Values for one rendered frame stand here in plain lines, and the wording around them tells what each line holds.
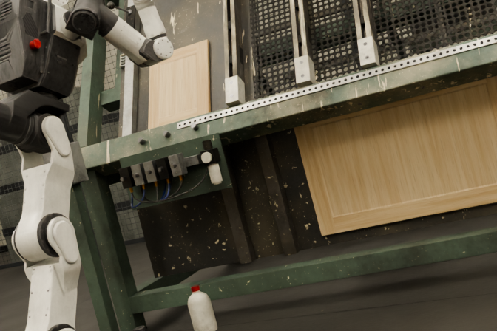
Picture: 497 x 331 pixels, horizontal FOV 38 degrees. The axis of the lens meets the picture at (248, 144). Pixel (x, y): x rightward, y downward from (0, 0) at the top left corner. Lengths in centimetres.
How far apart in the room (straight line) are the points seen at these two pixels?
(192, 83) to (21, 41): 108
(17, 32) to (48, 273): 78
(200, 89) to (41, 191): 110
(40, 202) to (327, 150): 132
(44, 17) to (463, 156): 172
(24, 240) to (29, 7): 76
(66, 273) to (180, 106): 117
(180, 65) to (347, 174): 93
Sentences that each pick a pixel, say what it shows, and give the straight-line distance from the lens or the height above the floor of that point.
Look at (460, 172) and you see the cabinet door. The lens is 313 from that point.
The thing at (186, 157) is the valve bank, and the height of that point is 74.
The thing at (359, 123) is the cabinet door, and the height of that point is 70.
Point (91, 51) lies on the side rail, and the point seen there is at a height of 136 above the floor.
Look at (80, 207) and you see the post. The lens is 329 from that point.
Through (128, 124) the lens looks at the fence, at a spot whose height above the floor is 95.
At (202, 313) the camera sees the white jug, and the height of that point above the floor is 9.
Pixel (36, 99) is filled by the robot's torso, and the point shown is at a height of 106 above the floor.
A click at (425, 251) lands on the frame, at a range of 298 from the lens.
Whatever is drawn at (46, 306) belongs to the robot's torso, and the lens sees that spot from 242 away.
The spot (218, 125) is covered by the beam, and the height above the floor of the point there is 84.
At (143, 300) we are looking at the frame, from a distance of 345.
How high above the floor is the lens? 79
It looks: 1 degrees down
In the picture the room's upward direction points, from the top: 15 degrees counter-clockwise
